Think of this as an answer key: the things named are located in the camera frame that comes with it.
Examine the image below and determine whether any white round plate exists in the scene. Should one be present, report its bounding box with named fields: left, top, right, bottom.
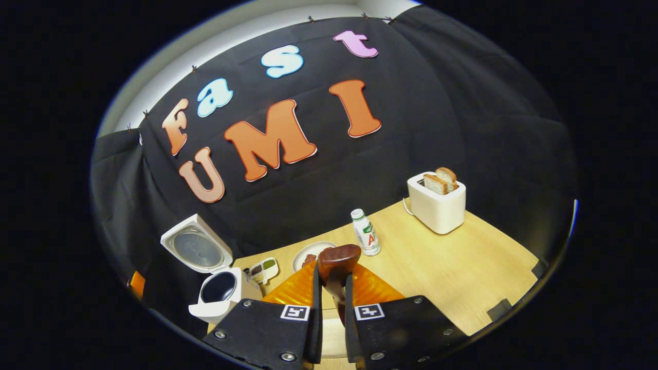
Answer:
left=292, top=241, right=337, bottom=273

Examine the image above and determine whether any black backdrop cloth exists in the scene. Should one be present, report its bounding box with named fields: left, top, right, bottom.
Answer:
left=92, top=5, right=579, bottom=329

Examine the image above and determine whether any white sectioned sauce dish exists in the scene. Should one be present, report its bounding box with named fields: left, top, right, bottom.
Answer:
left=246, top=257, right=280, bottom=285

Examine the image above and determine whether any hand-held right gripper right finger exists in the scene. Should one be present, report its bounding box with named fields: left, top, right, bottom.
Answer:
left=343, top=262, right=468, bottom=369

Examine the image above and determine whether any small white milk bottle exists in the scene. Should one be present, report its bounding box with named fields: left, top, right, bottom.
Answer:
left=351, top=209, right=381, bottom=256

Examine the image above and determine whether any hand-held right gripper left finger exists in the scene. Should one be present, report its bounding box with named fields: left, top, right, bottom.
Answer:
left=202, top=261, right=324, bottom=369

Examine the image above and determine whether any brown wooden spoon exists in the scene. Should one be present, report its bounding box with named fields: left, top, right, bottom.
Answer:
left=317, top=245, right=362, bottom=327

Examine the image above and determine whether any white rice cooker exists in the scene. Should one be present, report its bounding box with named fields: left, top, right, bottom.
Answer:
left=160, top=214, right=263, bottom=324

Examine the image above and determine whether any toast bread slice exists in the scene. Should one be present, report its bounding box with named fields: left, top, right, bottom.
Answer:
left=424, top=174, right=449, bottom=195
left=435, top=167, right=458, bottom=192

